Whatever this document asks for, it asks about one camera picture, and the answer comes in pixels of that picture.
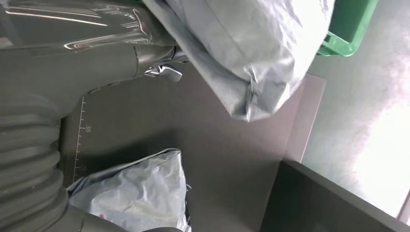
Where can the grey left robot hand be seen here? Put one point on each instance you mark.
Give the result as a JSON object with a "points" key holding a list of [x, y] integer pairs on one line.
{"points": [[64, 57]]}

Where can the white courier bag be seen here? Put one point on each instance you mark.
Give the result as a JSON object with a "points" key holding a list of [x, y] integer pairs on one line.
{"points": [[137, 192]]}

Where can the black scanner base platform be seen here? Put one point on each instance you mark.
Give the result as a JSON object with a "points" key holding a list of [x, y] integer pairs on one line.
{"points": [[192, 144]]}

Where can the grey courier bag, red stripes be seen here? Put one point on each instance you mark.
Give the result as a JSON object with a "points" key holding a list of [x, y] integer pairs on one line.
{"points": [[256, 41]]}

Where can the black scanner column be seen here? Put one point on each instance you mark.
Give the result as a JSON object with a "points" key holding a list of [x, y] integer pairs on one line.
{"points": [[304, 205]]}

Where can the green plastic crate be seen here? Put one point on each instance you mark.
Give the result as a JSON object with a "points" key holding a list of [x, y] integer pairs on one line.
{"points": [[349, 19]]}

